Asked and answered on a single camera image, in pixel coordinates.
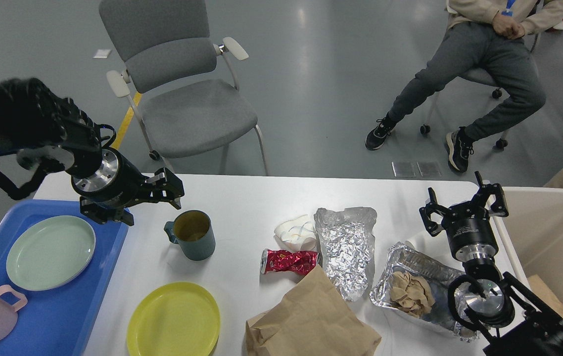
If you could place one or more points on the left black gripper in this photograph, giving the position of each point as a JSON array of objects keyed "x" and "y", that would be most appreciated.
[{"x": 117, "y": 184}]

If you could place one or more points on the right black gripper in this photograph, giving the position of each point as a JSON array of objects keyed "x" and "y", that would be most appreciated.
[{"x": 469, "y": 232}]

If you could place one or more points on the dark teal mug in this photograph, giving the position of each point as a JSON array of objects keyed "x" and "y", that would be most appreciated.
[{"x": 192, "y": 231}]

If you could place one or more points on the yellow plate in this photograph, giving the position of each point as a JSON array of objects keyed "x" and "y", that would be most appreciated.
[{"x": 177, "y": 319}]

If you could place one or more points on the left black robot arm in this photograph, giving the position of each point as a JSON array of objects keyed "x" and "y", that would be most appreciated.
[{"x": 41, "y": 133}]

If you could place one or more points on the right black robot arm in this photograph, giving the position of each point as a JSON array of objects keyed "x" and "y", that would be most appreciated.
[{"x": 505, "y": 311}]

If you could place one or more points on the aluminium foil tray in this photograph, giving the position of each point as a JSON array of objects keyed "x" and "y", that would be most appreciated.
[{"x": 402, "y": 258}]

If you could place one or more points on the crumpled brown napkin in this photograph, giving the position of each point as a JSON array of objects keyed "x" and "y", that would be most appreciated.
[{"x": 411, "y": 294}]

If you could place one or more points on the cardboard piece in bin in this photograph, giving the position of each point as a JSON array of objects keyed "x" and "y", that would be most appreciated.
[{"x": 540, "y": 288}]

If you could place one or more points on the grey office chair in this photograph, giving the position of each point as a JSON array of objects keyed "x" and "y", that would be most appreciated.
[{"x": 159, "y": 42}]

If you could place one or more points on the silver foil bag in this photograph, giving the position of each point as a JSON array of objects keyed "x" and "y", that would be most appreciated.
[{"x": 347, "y": 246}]

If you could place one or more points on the blue plastic tray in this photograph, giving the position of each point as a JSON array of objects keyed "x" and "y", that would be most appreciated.
[{"x": 58, "y": 322}]

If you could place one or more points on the crumpled white tissue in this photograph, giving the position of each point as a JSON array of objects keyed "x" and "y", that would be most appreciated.
[{"x": 298, "y": 234}]

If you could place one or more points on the pale green plate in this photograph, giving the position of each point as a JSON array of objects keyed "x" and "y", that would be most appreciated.
[{"x": 51, "y": 253}]

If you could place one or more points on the person's wheeled chair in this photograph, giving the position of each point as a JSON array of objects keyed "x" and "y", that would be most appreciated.
[{"x": 478, "y": 75}]

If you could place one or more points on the crushed red can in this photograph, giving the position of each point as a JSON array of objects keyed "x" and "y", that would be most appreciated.
[{"x": 301, "y": 263}]

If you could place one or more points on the seated person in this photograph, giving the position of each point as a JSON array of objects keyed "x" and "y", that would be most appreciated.
[{"x": 487, "y": 34}]

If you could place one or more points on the brown paper bag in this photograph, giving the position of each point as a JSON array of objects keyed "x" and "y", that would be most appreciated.
[{"x": 312, "y": 319}]

